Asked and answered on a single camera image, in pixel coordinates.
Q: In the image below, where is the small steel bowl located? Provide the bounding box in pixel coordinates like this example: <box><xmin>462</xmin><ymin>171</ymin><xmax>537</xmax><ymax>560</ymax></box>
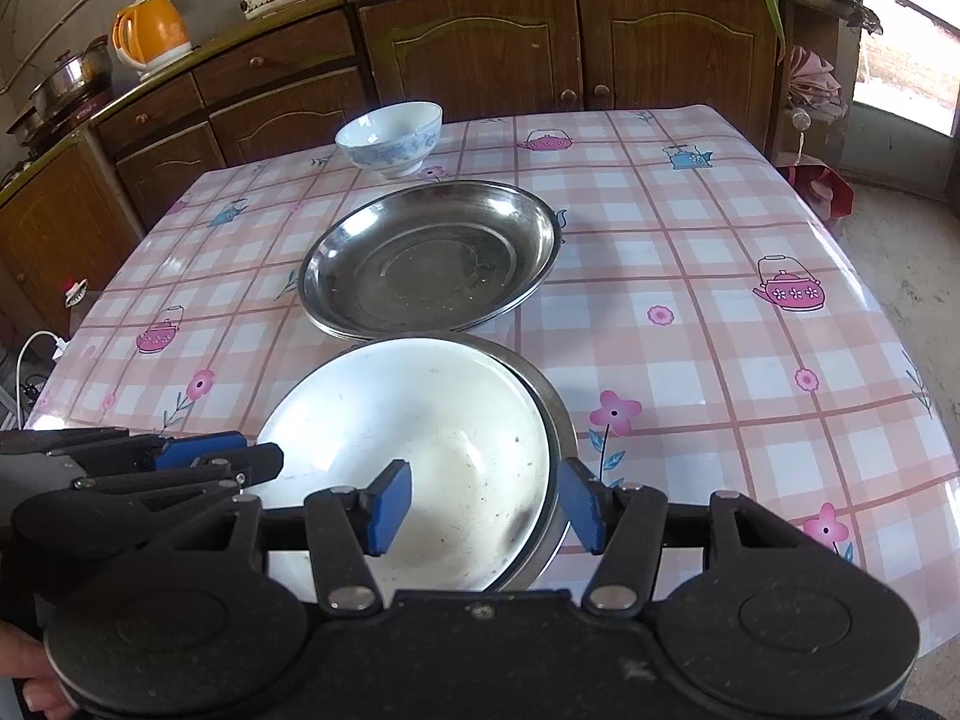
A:
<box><xmin>342</xmin><ymin>337</ymin><xmax>569</xmax><ymax>593</ymax></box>

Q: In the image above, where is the white ceramic bowl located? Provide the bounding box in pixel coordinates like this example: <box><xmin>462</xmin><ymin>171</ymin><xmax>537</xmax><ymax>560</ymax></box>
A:
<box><xmin>252</xmin><ymin>335</ymin><xmax>571</xmax><ymax>595</ymax></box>

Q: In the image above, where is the blue floral ceramic bowl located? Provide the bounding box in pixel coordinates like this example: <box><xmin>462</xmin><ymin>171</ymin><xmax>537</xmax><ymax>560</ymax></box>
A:
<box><xmin>335</xmin><ymin>101</ymin><xmax>443</xmax><ymax>179</ymax></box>

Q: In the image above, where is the left hand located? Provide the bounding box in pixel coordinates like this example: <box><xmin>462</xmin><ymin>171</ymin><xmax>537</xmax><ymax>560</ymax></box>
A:
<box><xmin>0</xmin><ymin>622</ymin><xmax>76</xmax><ymax>720</ymax></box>

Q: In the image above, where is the white power adapter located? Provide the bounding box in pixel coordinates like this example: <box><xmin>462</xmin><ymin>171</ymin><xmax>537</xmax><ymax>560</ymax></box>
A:
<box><xmin>50</xmin><ymin>337</ymin><xmax>68</xmax><ymax>362</ymax></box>

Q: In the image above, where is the pink plaid tablecloth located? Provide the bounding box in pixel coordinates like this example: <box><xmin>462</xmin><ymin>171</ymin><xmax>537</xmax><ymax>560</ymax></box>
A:
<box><xmin>31</xmin><ymin>106</ymin><xmax>958</xmax><ymax>649</ymax></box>

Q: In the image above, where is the brown wooden cabinet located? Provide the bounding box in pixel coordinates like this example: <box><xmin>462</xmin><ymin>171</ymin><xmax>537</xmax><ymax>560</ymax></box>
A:
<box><xmin>2</xmin><ymin>0</ymin><xmax>853</xmax><ymax>337</ymax></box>

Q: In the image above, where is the red induction cooker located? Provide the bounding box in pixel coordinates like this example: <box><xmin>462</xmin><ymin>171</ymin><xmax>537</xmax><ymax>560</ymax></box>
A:
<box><xmin>7</xmin><ymin>88</ymin><xmax>114</xmax><ymax>154</ymax></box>

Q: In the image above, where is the steel pot with lid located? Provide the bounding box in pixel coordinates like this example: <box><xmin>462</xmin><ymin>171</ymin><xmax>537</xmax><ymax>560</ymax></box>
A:
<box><xmin>29</xmin><ymin>34</ymin><xmax>112</xmax><ymax>121</ymax></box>

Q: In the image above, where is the red shopping bag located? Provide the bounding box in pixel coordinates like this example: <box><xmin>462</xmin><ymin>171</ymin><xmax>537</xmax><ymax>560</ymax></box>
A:
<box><xmin>778</xmin><ymin>161</ymin><xmax>854</xmax><ymax>224</ymax></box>

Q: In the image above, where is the orange electric kettle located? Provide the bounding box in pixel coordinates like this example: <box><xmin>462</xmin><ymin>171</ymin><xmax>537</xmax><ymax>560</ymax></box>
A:
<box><xmin>110</xmin><ymin>0</ymin><xmax>194</xmax><ymax>80</ymax></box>

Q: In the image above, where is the pink folded umbrella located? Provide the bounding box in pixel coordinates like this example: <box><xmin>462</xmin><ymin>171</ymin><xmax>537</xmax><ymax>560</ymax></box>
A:
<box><xmin>788</xmin><ymin>46</ymin><xmax>848</xmax><ymax>121</ymax></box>

